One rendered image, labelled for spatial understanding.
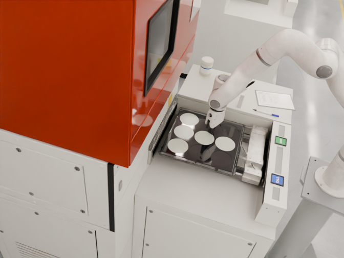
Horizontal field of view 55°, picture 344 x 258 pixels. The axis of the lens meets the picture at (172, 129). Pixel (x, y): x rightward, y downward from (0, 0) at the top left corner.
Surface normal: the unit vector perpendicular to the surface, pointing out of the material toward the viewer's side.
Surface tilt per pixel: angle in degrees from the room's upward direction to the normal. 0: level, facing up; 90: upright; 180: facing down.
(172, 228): 90
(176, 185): 0
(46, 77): 90
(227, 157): 0
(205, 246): 90
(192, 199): 0
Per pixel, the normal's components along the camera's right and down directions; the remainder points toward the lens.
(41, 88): -0.30, 0.62
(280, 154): 0.11, -0.73
